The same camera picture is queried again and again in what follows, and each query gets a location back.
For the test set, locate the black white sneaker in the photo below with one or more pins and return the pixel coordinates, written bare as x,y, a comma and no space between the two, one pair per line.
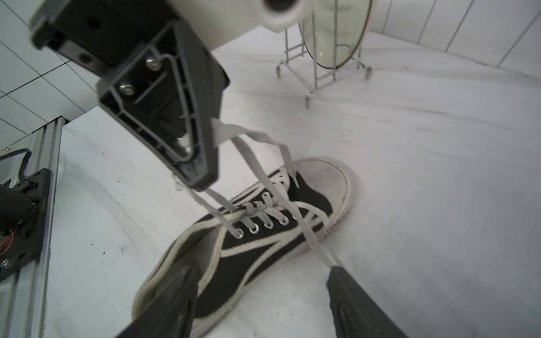
282,215

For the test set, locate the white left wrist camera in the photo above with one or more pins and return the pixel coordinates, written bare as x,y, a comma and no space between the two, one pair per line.
219,22

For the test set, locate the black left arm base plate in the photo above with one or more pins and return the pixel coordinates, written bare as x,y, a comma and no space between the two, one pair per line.
23,217

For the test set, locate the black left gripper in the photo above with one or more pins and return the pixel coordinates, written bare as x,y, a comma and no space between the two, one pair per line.
165,93

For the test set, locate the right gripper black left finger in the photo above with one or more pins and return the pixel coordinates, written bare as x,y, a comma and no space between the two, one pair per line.
172,312

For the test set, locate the round mirror on wire stand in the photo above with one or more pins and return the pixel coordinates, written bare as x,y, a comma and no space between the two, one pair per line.
332,36

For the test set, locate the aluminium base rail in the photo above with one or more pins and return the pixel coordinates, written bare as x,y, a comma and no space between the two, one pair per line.
29,170

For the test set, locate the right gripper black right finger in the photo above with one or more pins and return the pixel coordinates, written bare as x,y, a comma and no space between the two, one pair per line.
354,313

